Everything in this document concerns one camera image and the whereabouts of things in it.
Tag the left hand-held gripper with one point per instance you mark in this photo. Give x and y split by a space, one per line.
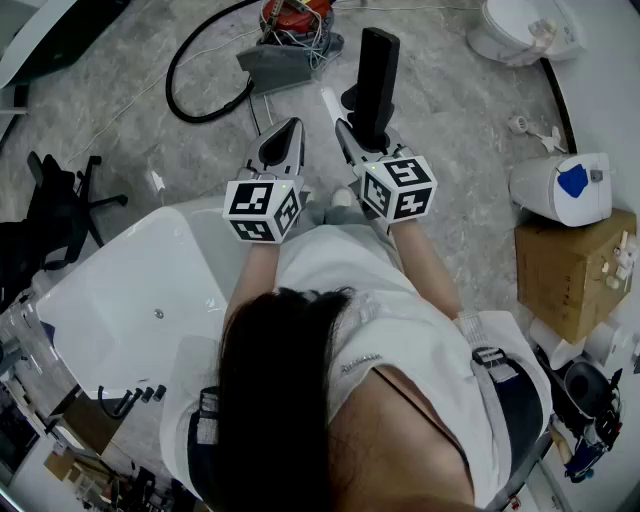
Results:
260 207

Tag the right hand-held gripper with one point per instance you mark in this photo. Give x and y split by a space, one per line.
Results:
397 187

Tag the black vacuum nozzle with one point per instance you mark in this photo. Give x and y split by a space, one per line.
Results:
377 80

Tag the person's right forearm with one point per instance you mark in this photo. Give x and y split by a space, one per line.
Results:
425 265

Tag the person's left forearm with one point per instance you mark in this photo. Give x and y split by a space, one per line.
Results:
252 280

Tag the grey vacuum floor head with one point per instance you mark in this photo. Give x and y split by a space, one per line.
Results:
277 67

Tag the person's white shoe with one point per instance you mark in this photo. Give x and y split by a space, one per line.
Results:
342 196

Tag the person's grey trousers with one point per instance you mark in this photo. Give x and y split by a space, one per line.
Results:
340 216

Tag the white paper scrap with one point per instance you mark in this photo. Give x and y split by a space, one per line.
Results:
158 181

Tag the small white round fitting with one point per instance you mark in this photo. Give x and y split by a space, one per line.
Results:
518 124

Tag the white appliance with blue patch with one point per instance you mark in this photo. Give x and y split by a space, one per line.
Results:
545 187

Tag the person's white shirt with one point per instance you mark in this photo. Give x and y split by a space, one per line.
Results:
395 320

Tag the white plastic floor fitting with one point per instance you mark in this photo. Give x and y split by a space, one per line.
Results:
551 139

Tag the black curved floor trim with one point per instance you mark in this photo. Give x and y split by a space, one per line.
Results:
562 105

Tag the white bathtub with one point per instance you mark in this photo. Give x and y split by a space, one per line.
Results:
135 290

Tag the brown cardboard box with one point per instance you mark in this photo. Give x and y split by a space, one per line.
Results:
565 270

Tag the black office chair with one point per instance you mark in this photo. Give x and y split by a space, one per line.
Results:
55 215

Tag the white curved panel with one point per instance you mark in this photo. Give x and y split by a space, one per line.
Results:
45 35

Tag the white fittings cluster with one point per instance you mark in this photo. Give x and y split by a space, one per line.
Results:
620 260

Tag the black bathtub faucet set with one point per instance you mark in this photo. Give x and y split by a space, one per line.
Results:
132 397

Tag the black round bucket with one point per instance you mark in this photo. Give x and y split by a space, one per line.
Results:
585 387

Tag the blue and black power tool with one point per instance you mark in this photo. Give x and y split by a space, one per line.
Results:
592 450

